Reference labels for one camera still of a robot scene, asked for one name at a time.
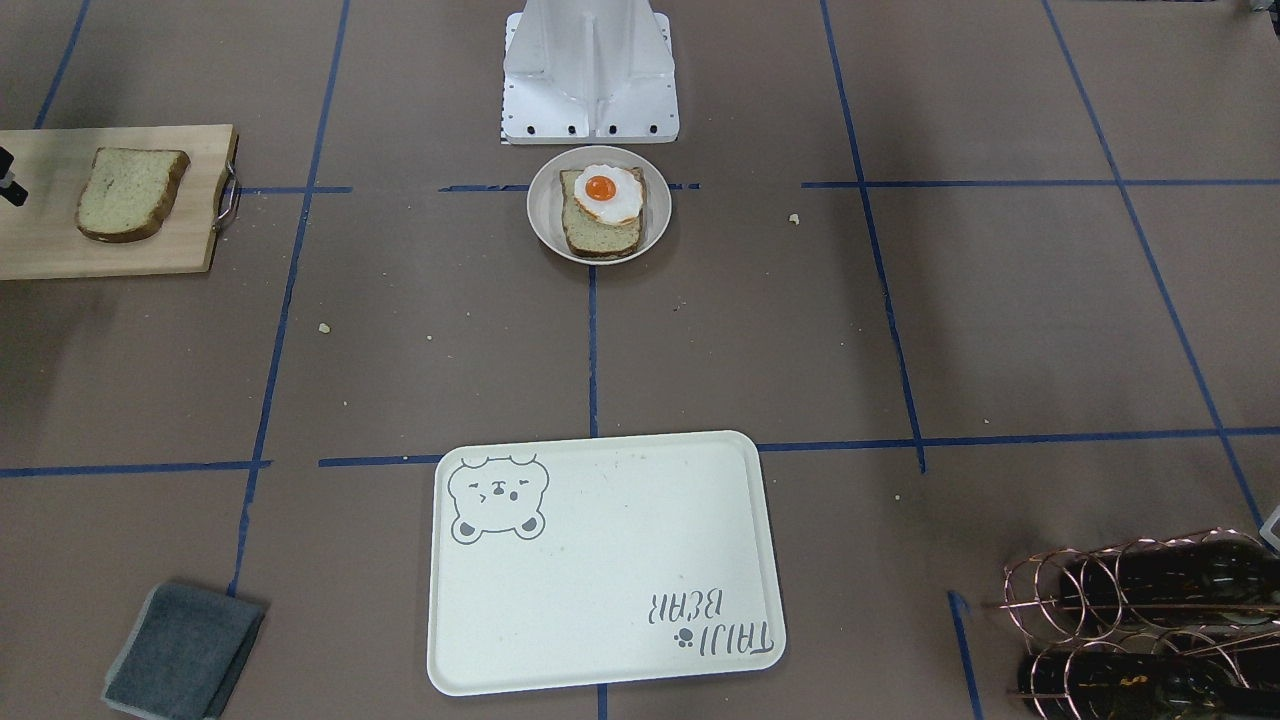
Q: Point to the cream bear tray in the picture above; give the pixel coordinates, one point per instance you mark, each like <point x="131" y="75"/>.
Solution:
<point x="600" y="561"/>

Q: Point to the dark green wine bottle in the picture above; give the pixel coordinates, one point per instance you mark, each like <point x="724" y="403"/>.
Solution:
<point x="1214" y="583"/>

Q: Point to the white round plate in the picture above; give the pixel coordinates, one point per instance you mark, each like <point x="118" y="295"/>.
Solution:
<point x="544" y="200"/>

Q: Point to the grey folded cloth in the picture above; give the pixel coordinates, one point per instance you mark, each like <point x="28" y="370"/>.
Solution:
<point x="185" y="654"/>

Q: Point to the copper wire bottle rack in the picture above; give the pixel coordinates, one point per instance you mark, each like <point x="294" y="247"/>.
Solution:
<point x="1031" y="600"/>

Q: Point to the wooden cutting board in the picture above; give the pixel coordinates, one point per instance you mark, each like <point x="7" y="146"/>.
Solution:
<point x="40" y="239"/>

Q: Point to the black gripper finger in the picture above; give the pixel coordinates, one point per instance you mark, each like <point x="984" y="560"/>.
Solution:
<point x="10" y="189"/>

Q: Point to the fried egg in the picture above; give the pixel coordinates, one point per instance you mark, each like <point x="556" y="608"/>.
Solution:
<point x="609" y="195"/>

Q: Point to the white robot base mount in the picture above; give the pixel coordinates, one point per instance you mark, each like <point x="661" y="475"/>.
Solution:
<point x="588" y="72"/>

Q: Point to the bread slice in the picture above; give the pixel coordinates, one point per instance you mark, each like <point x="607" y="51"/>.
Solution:
<point x="594" y="239"/>
<point x="130" y="193"/>

